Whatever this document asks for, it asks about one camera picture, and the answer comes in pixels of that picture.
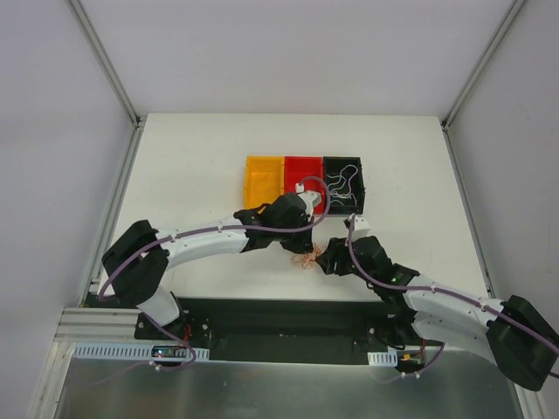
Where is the orange wire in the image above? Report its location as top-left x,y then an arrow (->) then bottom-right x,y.
290,244 -> 329,271

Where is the white wire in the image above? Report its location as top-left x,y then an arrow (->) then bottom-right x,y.
325,164 -> 365,208

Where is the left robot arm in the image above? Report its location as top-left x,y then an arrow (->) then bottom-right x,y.
101,191 -> 321,340

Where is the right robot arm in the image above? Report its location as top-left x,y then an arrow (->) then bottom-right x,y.
316,236 -> 558,391

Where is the red plastic bin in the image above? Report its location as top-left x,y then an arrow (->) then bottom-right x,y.
284,156 -> 325,213

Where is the yellow plastic bin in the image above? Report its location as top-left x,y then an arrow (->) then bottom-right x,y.
244,155 -> 285,209

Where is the black plastic bin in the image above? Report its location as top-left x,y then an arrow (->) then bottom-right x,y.
322,156 -> 366,216

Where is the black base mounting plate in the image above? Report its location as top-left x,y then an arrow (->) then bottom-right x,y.
133,297 -> 442,366

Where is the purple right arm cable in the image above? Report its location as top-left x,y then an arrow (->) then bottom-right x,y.
346,213 -> 559,379

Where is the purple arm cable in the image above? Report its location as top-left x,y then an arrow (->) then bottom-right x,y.
346,213 -> 559,379
97,175 -> 331,303

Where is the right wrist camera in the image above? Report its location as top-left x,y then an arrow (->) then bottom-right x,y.
344,214 -> 370,242

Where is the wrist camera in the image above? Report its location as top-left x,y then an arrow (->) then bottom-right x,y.
344,214 -> 370,242
295,182 -> 323,218

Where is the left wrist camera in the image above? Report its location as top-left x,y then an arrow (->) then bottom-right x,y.
295,182 -> 323,218

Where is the right white cable duct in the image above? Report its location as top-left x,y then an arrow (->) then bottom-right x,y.
367,351 -> 398,367

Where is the white cable duct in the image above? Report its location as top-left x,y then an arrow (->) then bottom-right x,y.
73,343 -> 210,362
367,351 -> 398,367

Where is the right aluminium table rail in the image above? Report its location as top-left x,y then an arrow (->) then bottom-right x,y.
441,123 -> 499,304

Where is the aluminium table rail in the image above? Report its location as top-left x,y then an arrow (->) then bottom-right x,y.
441,123 -> 499,304
27,116 -> 147,418

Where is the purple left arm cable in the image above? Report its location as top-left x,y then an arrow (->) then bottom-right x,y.
97,175 -> 331,303

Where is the left aluminium frame post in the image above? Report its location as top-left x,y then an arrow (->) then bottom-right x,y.
66,0 -> 143,128

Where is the aluminium frame post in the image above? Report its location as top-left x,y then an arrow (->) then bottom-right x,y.
66,0 -> 143,128
441,0 -> 529,133

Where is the left aluminium table rail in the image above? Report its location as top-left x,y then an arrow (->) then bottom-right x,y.
27,116 -> 147,418

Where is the left white cable duct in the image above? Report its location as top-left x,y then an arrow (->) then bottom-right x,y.
73,343 -> 210,362

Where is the right aluminium frame post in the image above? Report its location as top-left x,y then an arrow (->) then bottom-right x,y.
441,0 -> 529,133

